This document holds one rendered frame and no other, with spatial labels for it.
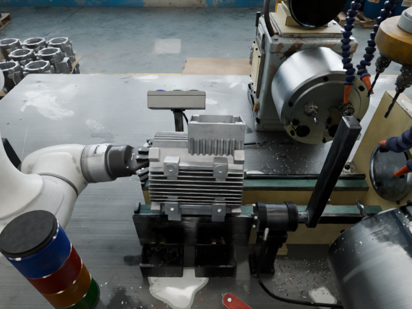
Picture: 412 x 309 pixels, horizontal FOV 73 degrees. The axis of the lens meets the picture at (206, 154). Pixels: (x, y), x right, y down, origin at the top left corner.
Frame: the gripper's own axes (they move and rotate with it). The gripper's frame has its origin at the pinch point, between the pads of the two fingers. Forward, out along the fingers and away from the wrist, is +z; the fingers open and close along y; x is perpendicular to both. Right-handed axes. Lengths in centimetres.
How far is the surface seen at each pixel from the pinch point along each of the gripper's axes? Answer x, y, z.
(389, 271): -1.8, -29.5, 26.6
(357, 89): 1.2, 21.5, 42.6
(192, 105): 1.0, 22.7, -3.0
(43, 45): 34, 211, -157
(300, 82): -2.6, 22.3, 27.3
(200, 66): 90, 249, -19
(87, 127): 20, 46, -52
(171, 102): -0.4, 23.1, -9.1
